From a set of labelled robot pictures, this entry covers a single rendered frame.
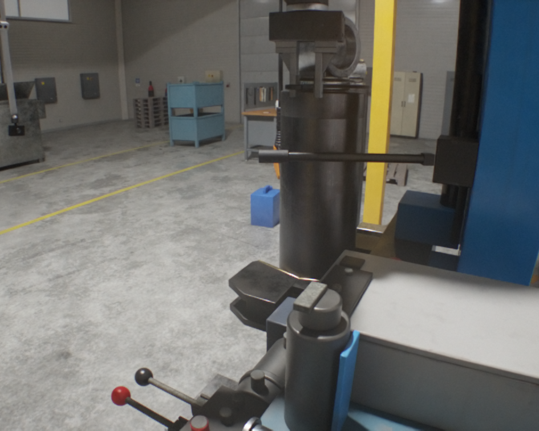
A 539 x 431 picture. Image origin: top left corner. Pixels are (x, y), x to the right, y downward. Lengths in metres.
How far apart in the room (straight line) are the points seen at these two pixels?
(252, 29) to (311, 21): 12.78
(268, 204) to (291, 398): 3.50
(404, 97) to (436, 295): 10.56
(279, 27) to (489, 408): 0.67
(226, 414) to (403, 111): 10.74
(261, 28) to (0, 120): 8.43
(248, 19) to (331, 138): 12.76
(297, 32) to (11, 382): 2.27
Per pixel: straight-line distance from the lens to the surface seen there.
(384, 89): 3.50
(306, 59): 0.94
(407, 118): 11.11
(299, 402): 0.50
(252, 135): 7.18
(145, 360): 2.35
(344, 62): 1.01
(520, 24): 0.83
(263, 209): 3.98
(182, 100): 8.96
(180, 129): 9.08
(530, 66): 0.83
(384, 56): 3.51
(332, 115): 0.89
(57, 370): 2.45
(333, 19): 0.70
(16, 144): 8.72
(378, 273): 0.65
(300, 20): 0.71
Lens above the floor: 1.49
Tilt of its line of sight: 20 degrees down
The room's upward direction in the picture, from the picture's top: straight up
